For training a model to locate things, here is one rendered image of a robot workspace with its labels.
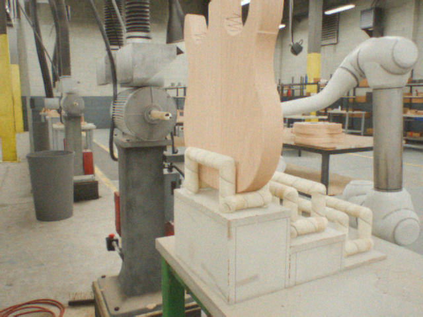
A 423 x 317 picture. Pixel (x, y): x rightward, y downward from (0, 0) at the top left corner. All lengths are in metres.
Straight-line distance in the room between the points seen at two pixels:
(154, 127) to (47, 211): 2.87
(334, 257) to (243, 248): 0.25
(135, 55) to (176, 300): 0.87
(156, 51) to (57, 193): 3.13
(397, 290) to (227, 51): 0.60
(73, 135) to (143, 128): 3.52
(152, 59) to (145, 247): 1.02
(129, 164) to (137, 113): 0.30
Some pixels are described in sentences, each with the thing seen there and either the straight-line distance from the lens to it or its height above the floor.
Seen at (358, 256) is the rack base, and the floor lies 0.94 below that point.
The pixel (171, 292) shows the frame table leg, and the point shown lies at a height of 0.79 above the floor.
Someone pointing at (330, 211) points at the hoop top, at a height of 1.05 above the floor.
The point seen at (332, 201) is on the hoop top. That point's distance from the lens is 1.09.
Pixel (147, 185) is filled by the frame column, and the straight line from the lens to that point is 1.99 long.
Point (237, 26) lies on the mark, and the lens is 0.81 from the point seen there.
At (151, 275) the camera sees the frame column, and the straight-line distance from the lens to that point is 2.15.
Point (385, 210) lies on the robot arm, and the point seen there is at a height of 0.93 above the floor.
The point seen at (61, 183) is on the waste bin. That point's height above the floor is 0.41.
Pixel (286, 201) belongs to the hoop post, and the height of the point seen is 1.10.
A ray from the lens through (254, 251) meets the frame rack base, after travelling 0.77.
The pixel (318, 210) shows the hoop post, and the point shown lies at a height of 1.07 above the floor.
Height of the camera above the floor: 1.33
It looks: 9 degrees down
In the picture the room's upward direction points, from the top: straight up
